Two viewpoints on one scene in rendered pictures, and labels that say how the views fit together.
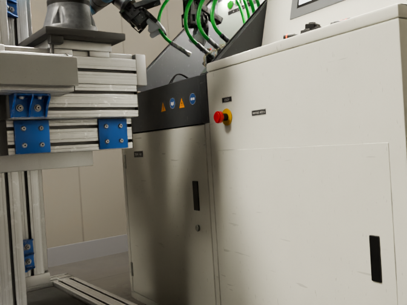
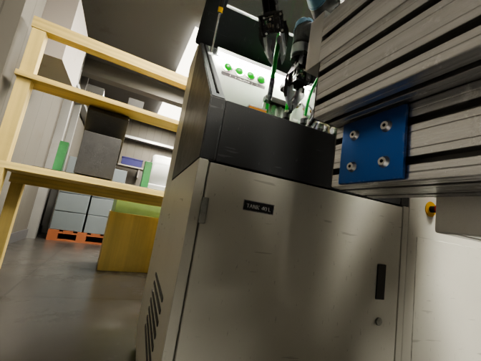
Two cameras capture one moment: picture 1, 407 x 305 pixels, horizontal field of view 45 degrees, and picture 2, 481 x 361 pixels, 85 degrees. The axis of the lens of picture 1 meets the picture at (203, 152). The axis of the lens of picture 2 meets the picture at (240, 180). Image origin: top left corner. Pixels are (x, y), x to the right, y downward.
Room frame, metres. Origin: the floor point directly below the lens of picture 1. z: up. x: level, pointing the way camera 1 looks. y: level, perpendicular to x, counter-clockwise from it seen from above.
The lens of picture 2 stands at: (1.91, 0.92, 0.65)
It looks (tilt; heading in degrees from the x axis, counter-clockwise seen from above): 9 degrees up; 283
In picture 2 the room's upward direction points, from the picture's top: 9 degrees clockwise
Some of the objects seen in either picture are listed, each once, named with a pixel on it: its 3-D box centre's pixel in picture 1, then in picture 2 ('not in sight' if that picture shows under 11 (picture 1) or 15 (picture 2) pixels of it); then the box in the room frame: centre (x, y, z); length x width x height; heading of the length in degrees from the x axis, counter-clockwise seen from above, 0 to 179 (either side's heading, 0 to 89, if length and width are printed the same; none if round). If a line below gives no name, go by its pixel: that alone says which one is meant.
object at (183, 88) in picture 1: (161, 108); (318, 160); (1.87, 0.15, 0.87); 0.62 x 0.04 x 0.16; 33
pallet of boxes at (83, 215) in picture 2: not in sight; (93, 201); (5.40, -3.01, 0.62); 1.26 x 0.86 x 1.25; 127
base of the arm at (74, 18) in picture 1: (69, 20); not in sight; (1.36, 0.35, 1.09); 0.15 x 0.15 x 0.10
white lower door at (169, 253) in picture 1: (164, 219); (305, 316); (1.86, 0.16, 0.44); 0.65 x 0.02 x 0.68; 33
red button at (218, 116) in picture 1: (221, 117); (436, 209); (1.47, -0.06, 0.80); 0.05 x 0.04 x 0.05; 33
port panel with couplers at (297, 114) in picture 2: not in sight; (302, 124); (1.94, -0.40, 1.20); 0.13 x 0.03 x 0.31; 33
